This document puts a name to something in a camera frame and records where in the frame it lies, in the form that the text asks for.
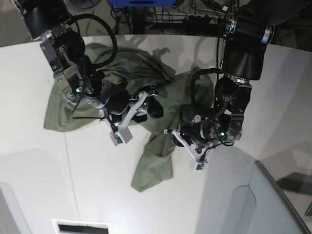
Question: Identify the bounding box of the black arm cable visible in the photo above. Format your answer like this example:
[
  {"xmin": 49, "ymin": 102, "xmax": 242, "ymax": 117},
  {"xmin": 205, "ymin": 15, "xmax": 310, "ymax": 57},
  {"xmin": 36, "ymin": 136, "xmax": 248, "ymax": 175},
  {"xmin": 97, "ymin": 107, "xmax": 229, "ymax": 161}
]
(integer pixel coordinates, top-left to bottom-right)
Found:
[
  {"xmin": 190, "ymin": 36, "xmax": 227, "ymax": 108},
  {"xmin": 69, "ymin": 13, "xmax": 118, "ymax": 120}
]

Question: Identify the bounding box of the black table post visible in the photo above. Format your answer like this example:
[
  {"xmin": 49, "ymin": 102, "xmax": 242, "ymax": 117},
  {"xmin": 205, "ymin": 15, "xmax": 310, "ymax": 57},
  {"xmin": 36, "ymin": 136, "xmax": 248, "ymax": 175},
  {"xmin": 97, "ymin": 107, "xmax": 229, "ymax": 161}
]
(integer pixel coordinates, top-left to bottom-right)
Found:
[{"xmin": 132, "ymin": 7, "xmax": 147, "ymax": 35}]

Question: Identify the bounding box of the green t-shirt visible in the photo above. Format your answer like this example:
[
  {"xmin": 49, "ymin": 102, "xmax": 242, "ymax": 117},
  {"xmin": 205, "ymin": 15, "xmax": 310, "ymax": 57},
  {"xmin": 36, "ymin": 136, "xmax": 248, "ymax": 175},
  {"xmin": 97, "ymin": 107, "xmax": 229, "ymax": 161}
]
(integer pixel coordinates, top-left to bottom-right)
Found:
[{"xmin": 43, "ymin": 43, "xmax": 214, "ymax": 192}]

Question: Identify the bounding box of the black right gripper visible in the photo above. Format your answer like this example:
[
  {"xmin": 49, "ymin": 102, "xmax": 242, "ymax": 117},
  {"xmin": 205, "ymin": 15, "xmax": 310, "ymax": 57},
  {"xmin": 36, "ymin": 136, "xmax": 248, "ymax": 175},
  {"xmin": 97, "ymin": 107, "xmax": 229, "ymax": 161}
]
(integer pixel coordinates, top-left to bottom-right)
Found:
[{"xmin": 98, "ymin": 86, "xmax": 163, "ymax": 123}]

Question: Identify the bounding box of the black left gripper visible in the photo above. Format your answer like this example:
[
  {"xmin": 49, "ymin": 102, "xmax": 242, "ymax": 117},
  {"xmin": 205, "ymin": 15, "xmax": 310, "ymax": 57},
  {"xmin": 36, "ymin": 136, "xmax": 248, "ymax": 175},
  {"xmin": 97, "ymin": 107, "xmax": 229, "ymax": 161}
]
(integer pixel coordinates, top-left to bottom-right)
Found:
[{"xmin": 176, "ymin": 121, "xmax": 210, "ymax": 153}]

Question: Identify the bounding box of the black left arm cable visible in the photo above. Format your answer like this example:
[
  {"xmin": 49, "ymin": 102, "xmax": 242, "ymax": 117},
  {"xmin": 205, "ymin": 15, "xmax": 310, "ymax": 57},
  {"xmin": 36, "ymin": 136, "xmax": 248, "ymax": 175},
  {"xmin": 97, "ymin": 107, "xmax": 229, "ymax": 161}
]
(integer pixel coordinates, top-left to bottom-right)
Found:
[{"xmin": 190, "ymin": 36, "xmax": 227, "ymax": 108}]

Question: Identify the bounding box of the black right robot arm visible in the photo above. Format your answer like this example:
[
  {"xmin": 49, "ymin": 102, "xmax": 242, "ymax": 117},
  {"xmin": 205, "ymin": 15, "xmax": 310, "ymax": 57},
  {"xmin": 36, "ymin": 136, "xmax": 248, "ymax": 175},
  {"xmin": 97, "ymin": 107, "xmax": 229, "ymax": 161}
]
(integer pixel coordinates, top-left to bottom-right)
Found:
[{"xmin": 13, "ymin": 0, "xmax": 163, "ymax": 121}]

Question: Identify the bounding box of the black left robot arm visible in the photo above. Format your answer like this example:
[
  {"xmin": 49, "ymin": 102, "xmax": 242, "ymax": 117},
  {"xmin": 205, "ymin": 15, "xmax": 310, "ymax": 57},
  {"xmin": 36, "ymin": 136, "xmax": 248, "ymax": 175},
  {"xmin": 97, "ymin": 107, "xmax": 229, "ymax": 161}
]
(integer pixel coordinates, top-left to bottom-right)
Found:
[{"xmin": 166, "ymin": 0, "xmax": 311, "ymax": 153}]

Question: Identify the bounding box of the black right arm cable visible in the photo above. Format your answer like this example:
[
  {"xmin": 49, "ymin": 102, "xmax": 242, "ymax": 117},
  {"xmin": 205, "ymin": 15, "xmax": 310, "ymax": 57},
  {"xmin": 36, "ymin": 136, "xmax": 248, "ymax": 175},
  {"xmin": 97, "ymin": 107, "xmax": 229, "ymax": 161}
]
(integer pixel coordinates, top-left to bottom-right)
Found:
[{"xmin": 69, "ymin": 13, "xmax": 118, "ymax": 120}]

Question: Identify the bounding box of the black power strip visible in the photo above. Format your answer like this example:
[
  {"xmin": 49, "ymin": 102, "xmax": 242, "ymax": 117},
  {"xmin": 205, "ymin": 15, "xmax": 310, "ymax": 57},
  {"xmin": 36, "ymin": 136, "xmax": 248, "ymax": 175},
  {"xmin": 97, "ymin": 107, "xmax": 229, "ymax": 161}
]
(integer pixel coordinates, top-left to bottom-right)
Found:
[{"xmin": 154, "ymin": 12, "xmax": 219, "ymax": 24}]

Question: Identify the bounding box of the blue box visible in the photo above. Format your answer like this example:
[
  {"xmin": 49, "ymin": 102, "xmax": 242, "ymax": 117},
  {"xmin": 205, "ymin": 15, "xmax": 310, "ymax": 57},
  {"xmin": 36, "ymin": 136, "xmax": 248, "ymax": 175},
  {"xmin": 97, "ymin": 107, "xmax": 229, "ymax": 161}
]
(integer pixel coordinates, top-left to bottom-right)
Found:
[{"xmin": 109, "ymin": 0, "xmax": 184, "ymax": 7}]

